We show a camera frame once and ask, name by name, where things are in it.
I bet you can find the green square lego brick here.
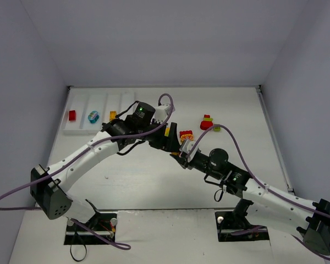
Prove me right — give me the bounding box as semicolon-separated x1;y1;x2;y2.
213;126;221;132

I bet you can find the yellow lego plate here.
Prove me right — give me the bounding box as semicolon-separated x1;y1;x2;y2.
109;111;117;121

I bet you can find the blue printed round lego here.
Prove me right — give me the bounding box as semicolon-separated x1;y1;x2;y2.
87;111;100;124

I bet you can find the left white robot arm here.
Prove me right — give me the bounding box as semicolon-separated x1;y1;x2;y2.
30;102;180;223

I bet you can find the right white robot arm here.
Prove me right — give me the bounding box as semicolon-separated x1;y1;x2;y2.
176;148;330;256

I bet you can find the red long lego brick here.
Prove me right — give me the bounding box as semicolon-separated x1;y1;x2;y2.
179;130;193;137

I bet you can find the red rounded lego brick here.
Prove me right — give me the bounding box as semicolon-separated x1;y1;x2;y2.
200;120;213;130

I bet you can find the white divided sorting tray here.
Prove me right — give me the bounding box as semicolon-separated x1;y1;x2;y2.
62;90;135;135

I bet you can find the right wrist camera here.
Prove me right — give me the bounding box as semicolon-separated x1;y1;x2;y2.
179;139;201;162

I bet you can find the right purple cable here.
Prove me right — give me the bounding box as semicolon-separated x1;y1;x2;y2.
186;124;330;262

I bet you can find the purple cable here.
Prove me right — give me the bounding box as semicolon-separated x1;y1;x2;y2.
0;93;174;250
186;124;330;262

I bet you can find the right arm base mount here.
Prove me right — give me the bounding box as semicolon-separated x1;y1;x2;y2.
214;199;270;243

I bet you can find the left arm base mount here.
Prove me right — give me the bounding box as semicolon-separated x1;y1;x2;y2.
64;212;118;245

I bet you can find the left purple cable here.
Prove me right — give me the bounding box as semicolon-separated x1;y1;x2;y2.
0;93;174;250

